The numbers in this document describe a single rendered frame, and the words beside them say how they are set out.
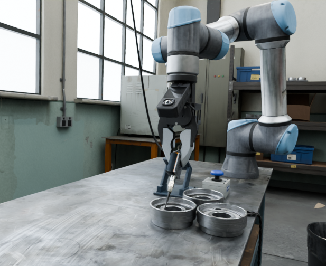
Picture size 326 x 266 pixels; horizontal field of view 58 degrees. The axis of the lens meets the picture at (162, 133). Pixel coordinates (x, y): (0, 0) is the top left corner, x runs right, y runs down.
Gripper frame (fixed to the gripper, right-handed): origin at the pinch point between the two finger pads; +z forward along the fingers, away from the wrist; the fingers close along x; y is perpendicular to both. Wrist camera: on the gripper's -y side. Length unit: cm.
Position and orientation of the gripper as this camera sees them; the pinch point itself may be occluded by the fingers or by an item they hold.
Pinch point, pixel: (176, 161)
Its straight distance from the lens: 69.1
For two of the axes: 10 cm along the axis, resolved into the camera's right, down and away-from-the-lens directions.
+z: -0.3, 10.0, 0.7
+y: 3.9, -0.5, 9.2
